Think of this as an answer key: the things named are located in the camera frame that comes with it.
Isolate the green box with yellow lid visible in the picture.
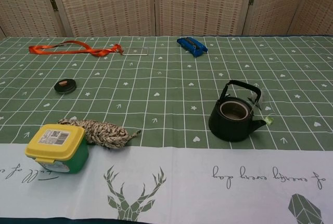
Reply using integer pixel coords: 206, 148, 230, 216
24, 123, 89, 175

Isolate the braided rope bundle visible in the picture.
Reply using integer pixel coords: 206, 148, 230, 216
57, 118, 142, 151

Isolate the orange lanyard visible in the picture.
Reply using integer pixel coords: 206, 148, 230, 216
28, 40, 125, 58

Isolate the black round lid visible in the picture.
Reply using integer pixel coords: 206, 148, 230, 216
54, 78, 77, 96

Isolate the green grid tablecloth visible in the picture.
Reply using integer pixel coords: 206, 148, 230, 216
0, 35, 333, 224

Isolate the blue clip object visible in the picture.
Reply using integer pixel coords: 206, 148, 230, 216
176, 36, 209, 58

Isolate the woven folding screen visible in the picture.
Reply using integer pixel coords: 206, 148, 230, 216
0, 0, 333, 38

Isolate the clear badge holder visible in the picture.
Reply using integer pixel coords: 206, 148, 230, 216
122, 47, 149, 57

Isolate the black cast iron teapot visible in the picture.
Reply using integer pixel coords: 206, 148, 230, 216
209, 80, 267, 143

